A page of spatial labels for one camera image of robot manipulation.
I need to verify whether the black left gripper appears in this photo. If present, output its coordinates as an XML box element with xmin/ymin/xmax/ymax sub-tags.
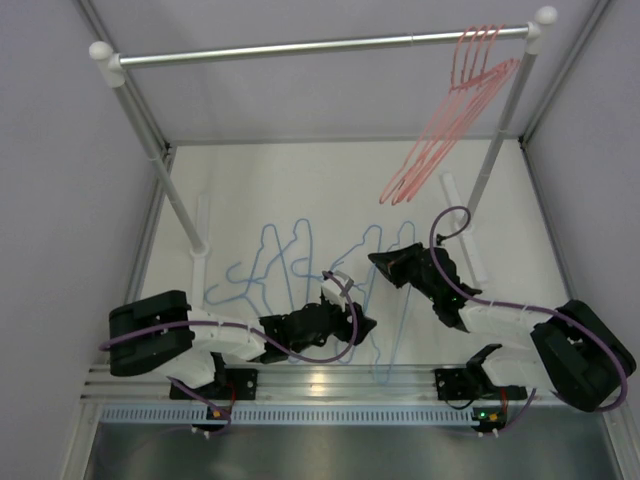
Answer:
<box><xmin>291</xmin><ymin>294</ymin><xmax>377</xmax><ymax>353</ymax></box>

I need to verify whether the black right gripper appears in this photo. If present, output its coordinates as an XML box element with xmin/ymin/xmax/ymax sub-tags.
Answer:
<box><xmin>368</xmin><ymin>242</ymin><xmax>439</xmax><ymax>302</ymax></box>

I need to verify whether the blue wire hanger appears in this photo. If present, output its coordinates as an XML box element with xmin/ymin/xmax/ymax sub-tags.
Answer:
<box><xmin>324</xmin><ymin>224</ymin><xmax>389</xmax><ymax>361</ymax></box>
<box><xmin>207</xmin><ymin>218</ymin><xmax>321</xmax><ymax>316</ymax></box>
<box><xmin>204</xmin><ymin>219</ymin><xmax>304</xmax><ymax>317</ymax></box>
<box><xmin>371</xmin><ymin>220</ymin><xmax>416</xmax><ymax>386</ymax></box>

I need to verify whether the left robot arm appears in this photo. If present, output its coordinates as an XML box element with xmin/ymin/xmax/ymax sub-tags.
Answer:
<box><xmin>100</xmin><ymin>290</ymin><xmax>377</xmax><ymax>399</ymax></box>

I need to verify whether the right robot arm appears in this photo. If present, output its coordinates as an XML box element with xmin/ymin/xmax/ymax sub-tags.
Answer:
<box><xmin>368</xmin><ymin>243</ymin><xmax>637</xmax><ymax>412</ymax></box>

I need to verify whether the pink hung hanger one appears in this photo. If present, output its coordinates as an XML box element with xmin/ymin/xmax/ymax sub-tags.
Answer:
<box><xmin>394</xmin><ymin>24</ymin><xmax>516</xmax><ymax>204</ymax></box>

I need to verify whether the pink hung hanger two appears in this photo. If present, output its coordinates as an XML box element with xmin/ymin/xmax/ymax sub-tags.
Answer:
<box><xmin>399</xmin><ymin>23</ymin><xmax>521</xmax><ymax>201</ymax></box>

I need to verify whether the grey clothes rack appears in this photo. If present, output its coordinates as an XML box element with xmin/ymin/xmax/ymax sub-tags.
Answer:
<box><xmin>88</xmin><ymin>5</ymin><xmax>560</xmax><ymax>316</ymax></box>

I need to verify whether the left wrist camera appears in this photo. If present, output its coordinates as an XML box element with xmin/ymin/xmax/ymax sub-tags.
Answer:
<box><xmin>321</xmin><ymin>271</ymin><xmax>354</xmax><ymax>310</ymax></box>

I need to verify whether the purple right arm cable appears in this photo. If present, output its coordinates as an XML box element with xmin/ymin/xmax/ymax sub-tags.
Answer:
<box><xmin>429</xmin><ymin>206</ymin><xmax>630</xmax><ymax>409</ymax></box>

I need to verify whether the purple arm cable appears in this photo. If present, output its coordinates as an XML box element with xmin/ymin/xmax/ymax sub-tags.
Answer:
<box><xmin>429</xmin><ymin>206</ymin><xmax>630</xmax><ymax>409</ymax></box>
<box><xmin>98</xmin><ymin>269</ymin><xmax>359</xmax><ymax>366</ymax></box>

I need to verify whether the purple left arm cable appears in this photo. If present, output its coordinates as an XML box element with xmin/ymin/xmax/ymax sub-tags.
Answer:
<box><xmin>98</xmin><ymin>269</ymin><xmax>359</xmax><ymax>366</ymax></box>

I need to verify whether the slotted grey cable duct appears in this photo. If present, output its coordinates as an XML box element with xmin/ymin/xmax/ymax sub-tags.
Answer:
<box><xmin>100</xmin><ymin>404</ymin><xmax>498</xmax><ymax>426</ymax></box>

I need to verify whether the aluminium mounting rail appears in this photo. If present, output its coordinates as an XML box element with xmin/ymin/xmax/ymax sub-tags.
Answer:
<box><xmin>79</xmin><ymin>363</ymin><xmax>621</xmax><ymax>406</ymax></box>

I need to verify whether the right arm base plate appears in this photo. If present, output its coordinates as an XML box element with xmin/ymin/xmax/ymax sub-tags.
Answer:
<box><xmin>434</xmin><ymin>368</ymin><xmax>480</xmax><ymax>402</ymax></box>

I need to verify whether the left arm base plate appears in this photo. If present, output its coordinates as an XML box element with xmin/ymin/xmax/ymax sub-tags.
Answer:
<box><xmin>194</xmin><ymin>368</ymin><xmax>258</xmax><ymax>401</ymax></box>

